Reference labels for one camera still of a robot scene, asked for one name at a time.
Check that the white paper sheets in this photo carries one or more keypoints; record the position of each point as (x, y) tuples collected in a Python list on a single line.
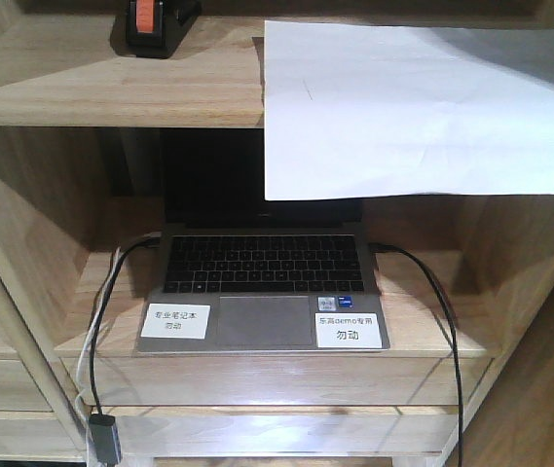
[(371, 111)]

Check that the black stapler with orange label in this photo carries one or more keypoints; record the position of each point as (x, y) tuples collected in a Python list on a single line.
[(155, 28)]

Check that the grey open laptop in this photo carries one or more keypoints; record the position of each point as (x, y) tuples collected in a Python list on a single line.
[(265, 268)]

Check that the white label right palmrest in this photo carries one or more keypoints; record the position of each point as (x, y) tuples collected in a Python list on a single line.
[(348, 330)]

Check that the white label palmrest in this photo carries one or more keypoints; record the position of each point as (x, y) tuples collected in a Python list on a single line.
[(175, 321), (348, 330)]

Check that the white label left palmrest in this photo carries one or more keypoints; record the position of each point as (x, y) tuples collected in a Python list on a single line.
[(175, 321)]

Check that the light wooden shelf unit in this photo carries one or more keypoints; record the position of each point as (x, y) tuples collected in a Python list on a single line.
[(63, 90)]

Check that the grey usb hub adapter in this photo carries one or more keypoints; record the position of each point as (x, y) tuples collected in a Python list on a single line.
[(105, 438)]

